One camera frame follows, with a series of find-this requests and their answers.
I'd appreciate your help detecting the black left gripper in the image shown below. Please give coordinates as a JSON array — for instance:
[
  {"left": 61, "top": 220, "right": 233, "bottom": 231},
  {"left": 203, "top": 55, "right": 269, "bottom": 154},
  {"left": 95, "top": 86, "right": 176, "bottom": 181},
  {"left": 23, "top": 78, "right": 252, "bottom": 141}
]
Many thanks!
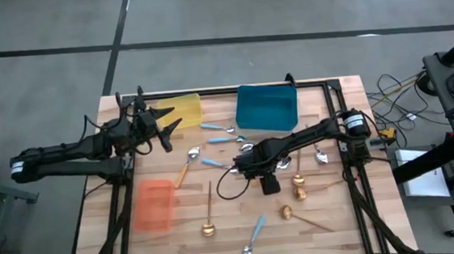
[{"left": 126, "top": 104, "right": 185, "bottom": 148}]

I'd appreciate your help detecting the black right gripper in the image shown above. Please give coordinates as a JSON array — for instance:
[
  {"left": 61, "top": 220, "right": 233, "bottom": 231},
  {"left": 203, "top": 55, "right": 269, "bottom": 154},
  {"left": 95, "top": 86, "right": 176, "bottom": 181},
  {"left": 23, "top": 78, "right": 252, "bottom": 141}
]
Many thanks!
[{"left": 231, "top": 143, "right": 292, "bottom": 183}]

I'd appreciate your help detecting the yellow plastic bin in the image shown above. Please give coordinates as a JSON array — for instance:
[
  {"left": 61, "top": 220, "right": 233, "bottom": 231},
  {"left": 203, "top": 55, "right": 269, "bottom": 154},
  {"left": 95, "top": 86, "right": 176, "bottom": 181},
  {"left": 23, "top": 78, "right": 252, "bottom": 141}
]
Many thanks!
[{"left": 154, "top": 91, "right": 204, "bottom": 133}]

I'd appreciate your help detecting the tan-handled silver spoon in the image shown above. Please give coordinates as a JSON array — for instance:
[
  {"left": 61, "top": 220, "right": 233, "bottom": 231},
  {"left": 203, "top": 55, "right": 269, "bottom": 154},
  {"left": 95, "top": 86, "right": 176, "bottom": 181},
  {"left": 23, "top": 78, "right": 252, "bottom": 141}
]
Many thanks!
[{"left": 305, "top": 121, "right": 330, "bottom": 167}]

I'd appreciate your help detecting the teal plastic bin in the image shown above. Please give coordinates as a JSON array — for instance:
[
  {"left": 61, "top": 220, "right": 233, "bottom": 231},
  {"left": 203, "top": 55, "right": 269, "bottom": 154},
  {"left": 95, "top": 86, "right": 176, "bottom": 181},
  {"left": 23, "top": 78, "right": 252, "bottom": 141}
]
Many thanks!
[{"left": 233, "top": 80, "right": 301, "bottom": 136}]

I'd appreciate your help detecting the orange plastic bin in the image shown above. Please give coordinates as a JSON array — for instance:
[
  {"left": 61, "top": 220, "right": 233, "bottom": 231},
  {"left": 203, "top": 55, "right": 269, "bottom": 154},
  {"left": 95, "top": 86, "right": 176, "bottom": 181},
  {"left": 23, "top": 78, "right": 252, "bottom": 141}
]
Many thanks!
[{"left": 129, "top": 176, "right": 179, "bottom": 234}]

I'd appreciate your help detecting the white box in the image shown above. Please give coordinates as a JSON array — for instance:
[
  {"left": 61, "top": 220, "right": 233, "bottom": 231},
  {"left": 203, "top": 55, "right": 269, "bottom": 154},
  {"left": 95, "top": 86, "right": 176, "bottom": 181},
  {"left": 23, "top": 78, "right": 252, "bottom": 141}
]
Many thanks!
[{"left": 393, "top": 145, "right": 452, "bottom": 202}]

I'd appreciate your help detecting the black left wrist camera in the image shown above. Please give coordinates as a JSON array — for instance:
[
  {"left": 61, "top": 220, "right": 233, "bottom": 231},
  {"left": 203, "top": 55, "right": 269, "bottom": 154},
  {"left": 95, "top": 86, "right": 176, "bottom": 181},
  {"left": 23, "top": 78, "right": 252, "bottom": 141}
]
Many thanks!
[{"left": 157, "top": 130, "right": 174, "bottom": 155}]

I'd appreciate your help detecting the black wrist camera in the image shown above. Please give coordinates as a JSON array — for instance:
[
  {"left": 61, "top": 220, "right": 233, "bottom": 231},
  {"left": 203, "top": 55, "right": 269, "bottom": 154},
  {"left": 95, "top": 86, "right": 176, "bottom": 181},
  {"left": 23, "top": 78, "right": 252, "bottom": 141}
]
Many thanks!
[
  {"left": 157, "top": 130, "right": 174, "bottom": 155},
  {"left": 258, "top": 174, "right": 282, "bottom": 197}
]

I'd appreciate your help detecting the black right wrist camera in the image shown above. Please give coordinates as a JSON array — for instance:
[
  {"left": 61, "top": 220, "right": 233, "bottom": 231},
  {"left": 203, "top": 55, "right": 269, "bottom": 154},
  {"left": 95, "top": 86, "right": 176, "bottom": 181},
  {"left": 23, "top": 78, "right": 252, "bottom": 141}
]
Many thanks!
[{"left": 258, "top": 174, "right": 282, "bottom": 197}]

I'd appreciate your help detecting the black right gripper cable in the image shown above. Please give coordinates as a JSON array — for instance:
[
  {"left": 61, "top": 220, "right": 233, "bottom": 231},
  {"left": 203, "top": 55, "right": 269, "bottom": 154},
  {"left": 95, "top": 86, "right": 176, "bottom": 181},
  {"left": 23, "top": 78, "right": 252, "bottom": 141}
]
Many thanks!
[{"left": 214, "top": 163, "right": 258, "bottom": 202}]

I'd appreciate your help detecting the black aluminium table frame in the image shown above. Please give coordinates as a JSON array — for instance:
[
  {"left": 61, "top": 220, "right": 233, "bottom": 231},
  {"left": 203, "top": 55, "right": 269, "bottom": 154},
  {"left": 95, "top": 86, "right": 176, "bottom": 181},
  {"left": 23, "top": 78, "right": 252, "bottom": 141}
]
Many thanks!
[{"left": 52, "top": 73, "right": 415, "bottom": 254}]

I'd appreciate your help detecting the yellow cable connector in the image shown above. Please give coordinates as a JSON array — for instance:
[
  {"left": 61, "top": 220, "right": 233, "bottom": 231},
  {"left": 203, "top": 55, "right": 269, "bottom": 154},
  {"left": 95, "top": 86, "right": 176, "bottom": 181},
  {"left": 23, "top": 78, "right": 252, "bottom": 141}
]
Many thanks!
[{"left": 379, "top": 127, "right": 398, "bottom": 142}]

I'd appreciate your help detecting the black floor cable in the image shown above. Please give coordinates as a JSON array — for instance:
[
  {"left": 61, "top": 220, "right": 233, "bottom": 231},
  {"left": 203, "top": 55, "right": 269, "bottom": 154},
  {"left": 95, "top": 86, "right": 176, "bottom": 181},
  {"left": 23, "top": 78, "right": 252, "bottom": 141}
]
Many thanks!
[{"left": 367, "top": 69, "right": 435, "bottom": 151}]

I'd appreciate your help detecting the yellow floor cable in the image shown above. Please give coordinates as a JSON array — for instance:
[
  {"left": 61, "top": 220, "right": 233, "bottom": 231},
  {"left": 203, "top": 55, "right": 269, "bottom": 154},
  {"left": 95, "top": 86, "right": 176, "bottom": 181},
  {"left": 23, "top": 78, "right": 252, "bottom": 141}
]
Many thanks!
[{"left": 368, "top": 77, "right": 428, "bottom": 108}]

